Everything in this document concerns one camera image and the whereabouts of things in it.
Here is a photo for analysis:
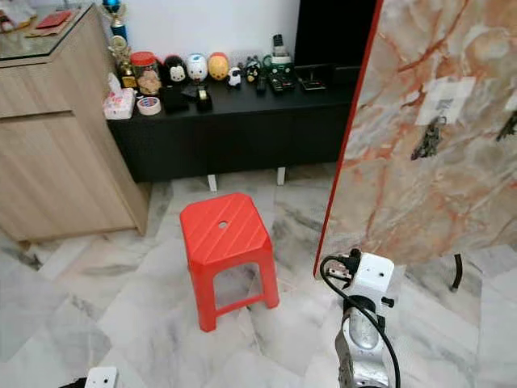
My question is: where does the white hook pad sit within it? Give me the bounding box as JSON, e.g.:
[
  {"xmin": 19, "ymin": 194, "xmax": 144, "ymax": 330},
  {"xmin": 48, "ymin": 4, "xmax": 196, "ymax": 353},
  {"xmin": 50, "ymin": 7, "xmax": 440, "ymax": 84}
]
[{"xmin": 416, "ymin": 77, "xmax": 476, "ymax": 126}]

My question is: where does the marble patterned board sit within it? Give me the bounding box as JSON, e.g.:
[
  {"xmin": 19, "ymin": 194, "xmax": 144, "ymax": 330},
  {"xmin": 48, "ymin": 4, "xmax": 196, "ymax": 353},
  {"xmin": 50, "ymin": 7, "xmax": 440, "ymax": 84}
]
[{"xmin": 315, "ymin": 0, "xmax": 517, "ymax": 268}]

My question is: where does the red plastic stool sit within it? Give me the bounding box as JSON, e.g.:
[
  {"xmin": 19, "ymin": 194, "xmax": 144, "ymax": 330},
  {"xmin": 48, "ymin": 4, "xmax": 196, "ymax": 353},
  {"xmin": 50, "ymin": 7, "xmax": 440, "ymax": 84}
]
[{"xmin": 179, "ymin": 192, "xmax": 280, "ymax": 333}]

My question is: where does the dark key bunch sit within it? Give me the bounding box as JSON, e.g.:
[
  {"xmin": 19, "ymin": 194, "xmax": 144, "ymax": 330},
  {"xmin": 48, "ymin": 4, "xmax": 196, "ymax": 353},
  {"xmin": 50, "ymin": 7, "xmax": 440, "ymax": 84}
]
[{"xmin": 410, "ymin": 116, "xmax": 447, "ymax": 161}]

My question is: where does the black low console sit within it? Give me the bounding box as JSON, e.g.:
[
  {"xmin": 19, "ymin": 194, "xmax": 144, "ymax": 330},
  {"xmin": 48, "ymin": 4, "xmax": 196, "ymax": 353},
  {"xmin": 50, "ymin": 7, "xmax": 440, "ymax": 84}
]
[{"xmin": 107, "ymin": 65, "xmax": 361, "ymax": 183}]

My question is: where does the light wooden cabinet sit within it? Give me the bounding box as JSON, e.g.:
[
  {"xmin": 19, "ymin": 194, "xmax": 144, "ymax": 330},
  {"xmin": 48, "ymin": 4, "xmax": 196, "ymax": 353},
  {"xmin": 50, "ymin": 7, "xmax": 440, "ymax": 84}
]
[{"xmin": 0, "ymin": 4, "xmax": 151, "ymax": 243}]

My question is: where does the green toy with phone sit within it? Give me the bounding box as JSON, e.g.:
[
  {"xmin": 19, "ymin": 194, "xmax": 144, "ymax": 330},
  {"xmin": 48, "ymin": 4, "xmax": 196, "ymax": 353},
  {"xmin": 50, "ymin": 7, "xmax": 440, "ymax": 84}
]
[{"xmin": 263, "ymin": 34, "xmax": 296, "ymax": 79}]

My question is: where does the black and white figurine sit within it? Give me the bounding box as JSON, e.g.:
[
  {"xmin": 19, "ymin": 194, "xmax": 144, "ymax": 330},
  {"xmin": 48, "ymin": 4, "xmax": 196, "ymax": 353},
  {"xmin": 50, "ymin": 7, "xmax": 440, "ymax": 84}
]
[{"xmin": 243, "ymin": 57, "xmax": 263, "ymax": 83}]

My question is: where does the black tape dispenser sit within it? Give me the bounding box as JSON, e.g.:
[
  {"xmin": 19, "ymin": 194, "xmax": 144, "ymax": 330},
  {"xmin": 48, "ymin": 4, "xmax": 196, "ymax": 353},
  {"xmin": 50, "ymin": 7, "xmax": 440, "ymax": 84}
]
[{"xmin": 187, "ymin": 84, "xmax": 213, "ymax": 112}]

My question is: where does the yellow orange round figurine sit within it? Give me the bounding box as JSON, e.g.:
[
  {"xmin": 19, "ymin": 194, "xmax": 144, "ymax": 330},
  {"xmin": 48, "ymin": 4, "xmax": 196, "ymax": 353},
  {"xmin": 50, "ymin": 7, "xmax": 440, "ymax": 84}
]
[{"xmin": 208, "ymin": 52, "xmax": 230, "ymax": 82}]

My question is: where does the black television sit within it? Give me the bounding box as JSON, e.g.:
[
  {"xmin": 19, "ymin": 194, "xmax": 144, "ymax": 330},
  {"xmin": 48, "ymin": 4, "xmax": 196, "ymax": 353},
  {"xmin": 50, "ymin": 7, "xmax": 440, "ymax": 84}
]
[{"xmin": 294, "ymin": 0, "xmax": 380, "ymax": 68}]

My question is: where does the black box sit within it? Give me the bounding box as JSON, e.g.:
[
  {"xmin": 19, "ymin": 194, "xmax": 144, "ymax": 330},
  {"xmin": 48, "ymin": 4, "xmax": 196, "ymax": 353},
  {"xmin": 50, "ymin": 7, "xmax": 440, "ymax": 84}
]
[{"xmin": 160, "ymin": 85, "xmax": 191, "ymax": 113}]

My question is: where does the white blue round figurine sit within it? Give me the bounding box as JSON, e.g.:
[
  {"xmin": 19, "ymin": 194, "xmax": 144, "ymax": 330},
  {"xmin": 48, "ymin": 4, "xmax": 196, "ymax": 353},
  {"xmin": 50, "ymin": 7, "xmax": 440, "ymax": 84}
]
[{"xmin": 187, "ymin": 53, "xmax": 208, "ymax": 82}]

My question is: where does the white tape roll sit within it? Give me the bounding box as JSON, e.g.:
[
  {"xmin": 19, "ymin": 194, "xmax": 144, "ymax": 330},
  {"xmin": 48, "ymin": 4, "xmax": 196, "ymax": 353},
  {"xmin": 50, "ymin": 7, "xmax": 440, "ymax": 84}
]
[{"xmin": 137, "ymin": 95, "xmax": 162, "ymax": 116}]

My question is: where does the black round figurine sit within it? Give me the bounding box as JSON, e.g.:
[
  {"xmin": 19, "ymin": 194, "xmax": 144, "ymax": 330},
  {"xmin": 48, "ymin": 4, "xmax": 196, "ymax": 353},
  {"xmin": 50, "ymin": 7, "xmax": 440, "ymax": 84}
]
[{"xmin": 163, "ymin": 55, "xmax": 188, "ymax": 86}]

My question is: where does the red lidded clear jar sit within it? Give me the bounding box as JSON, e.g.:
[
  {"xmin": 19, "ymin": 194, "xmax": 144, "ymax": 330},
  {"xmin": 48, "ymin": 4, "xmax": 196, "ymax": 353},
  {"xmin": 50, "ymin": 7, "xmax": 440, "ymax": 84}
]
[{"xmin": 131, "ymin": 51, "xmax": 161, "ymax": 96}]

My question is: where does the white pink tissue box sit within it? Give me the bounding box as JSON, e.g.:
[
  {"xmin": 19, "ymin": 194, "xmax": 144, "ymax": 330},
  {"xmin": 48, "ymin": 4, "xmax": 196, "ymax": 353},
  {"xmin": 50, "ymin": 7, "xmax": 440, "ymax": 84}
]
[{"xmin": 103, "ymin": 73, "xmax": 137, "ymax": 120}]

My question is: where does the pile of small items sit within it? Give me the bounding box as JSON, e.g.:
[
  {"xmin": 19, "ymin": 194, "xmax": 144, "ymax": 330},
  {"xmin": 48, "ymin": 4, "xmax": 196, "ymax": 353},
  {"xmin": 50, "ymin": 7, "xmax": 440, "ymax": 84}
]
[{"xmin": 0, "ymin": 0, "xmax": 40, "ymax": 33}]

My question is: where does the gold trophy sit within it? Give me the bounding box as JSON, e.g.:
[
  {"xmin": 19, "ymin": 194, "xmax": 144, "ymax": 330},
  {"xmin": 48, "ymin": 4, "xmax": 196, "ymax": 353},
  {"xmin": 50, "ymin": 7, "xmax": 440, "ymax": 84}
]
[{"xmin": 109, "ymin": 36, "xmax": 137, "ymax": 88}]

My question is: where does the red booklet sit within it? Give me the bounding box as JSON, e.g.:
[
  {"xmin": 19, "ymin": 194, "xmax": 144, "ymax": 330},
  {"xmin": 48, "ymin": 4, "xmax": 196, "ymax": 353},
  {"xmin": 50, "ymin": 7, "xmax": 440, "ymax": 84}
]
[{"xmin": 36, "ymin": 10, "xmax": 75, "ymax": 32}]

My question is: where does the blue ball trophy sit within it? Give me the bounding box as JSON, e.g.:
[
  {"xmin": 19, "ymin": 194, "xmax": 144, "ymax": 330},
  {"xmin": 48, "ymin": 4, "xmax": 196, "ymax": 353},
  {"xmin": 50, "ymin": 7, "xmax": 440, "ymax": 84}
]
[{"xmin": 103, "ymin": 0, "xmax": 128, "ymax": 40}]

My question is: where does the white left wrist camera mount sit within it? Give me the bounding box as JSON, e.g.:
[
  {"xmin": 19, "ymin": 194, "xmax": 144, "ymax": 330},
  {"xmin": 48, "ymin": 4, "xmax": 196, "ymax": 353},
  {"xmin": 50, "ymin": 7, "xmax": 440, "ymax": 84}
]
[{"xmin": 85, "ymin": 366, "xmax": 120, "ymax": 388}]

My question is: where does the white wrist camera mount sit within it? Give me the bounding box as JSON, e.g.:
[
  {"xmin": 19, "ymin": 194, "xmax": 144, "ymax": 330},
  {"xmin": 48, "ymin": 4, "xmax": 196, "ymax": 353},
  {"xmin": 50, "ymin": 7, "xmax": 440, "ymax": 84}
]
[
  {"xmin": 349, "ymin": 252, "xmax": 396, "ymax": 307},
  {"xmin": 85, "ymin": 366, "xmax": 120, "ymax": 388}
]

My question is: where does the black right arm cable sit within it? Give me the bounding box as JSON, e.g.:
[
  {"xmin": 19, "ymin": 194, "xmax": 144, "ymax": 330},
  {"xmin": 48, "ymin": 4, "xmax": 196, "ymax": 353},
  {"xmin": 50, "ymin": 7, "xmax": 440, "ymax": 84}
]
[{"xmin": 318, "ymin": 254, "xmax": 401, "ymax": 388}]

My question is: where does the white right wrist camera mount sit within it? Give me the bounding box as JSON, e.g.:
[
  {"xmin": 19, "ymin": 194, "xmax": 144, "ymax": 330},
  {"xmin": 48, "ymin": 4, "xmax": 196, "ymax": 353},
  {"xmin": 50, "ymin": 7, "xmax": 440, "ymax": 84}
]
[{"xmin": 349, "ymin": 252, "xmax": 396, "ymax": 307}]

